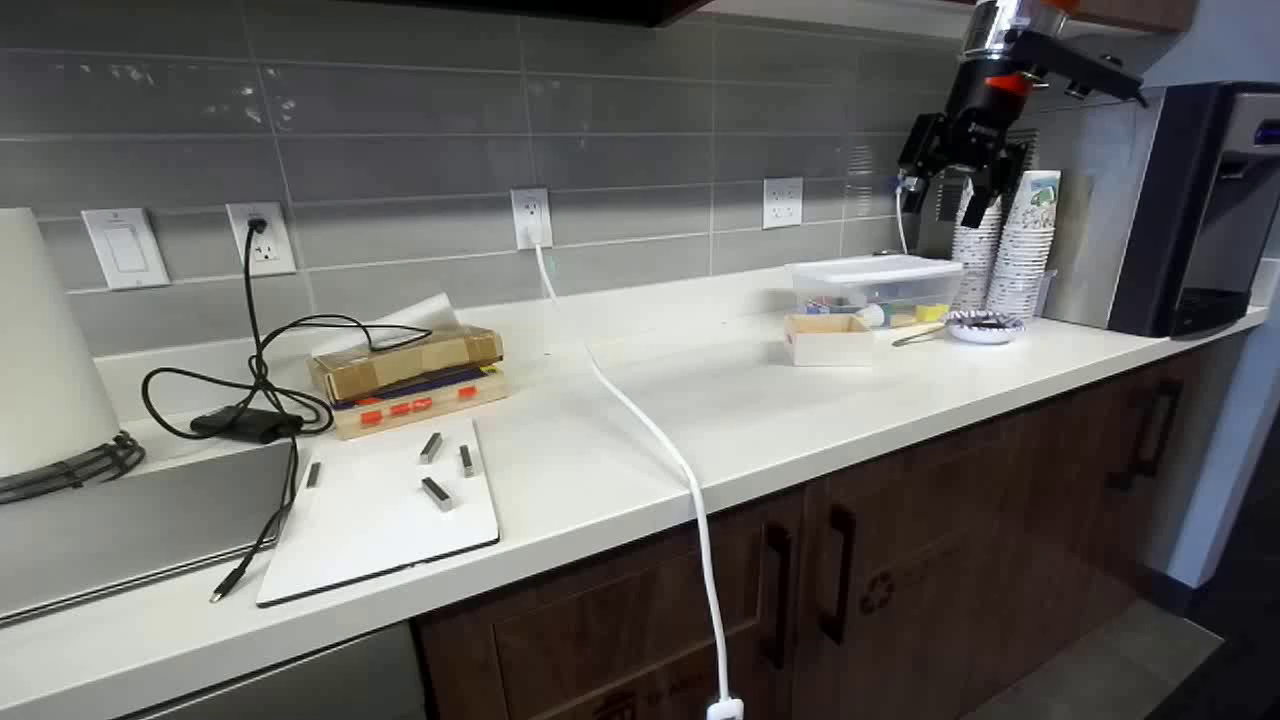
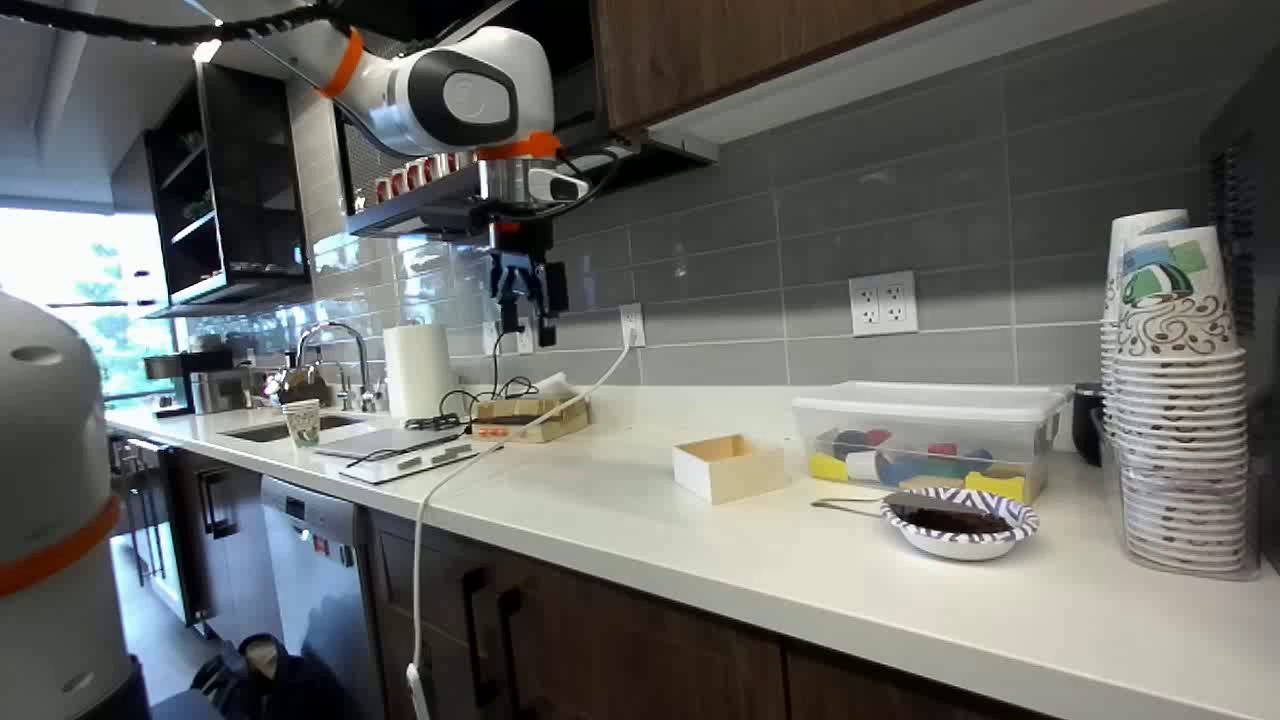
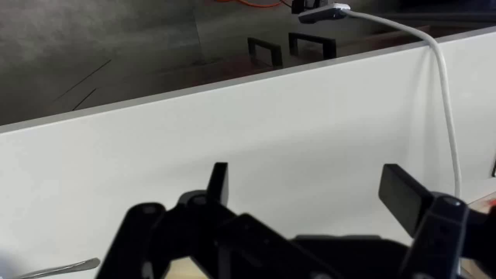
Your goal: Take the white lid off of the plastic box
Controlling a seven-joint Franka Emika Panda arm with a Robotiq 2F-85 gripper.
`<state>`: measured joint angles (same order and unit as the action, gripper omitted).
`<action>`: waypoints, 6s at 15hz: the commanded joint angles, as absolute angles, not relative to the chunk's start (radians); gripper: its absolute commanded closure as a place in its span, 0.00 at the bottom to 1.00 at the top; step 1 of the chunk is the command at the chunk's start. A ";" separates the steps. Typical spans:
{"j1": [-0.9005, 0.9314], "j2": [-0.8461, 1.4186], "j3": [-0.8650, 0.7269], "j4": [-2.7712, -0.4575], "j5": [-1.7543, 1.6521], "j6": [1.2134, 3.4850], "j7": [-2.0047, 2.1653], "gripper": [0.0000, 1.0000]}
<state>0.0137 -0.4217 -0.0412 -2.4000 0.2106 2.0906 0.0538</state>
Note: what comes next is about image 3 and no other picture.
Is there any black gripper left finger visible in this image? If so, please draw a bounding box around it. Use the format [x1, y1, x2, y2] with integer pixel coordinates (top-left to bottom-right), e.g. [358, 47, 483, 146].
[96, 161, 331, 279]

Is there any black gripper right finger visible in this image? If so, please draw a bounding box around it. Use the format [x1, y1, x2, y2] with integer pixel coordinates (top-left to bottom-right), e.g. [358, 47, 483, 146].
[376, 163, 496, 279]

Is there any grey metal spoon handle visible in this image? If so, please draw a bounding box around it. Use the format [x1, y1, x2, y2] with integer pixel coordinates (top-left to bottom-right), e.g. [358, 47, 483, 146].
[13, 256, 102, 279]

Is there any white power cable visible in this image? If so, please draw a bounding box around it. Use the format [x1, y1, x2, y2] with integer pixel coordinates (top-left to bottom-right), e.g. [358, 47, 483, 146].
[297, 2, 463, 200]

